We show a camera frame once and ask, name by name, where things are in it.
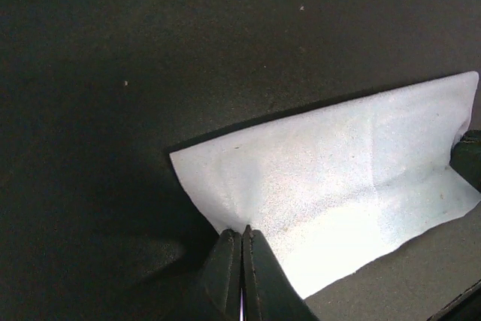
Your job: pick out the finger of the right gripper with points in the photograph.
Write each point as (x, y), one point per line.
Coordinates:
(466, 158)

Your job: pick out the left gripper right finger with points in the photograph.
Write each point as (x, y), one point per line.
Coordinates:
(267, 292)

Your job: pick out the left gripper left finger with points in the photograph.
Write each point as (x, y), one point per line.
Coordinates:
(217, 291)

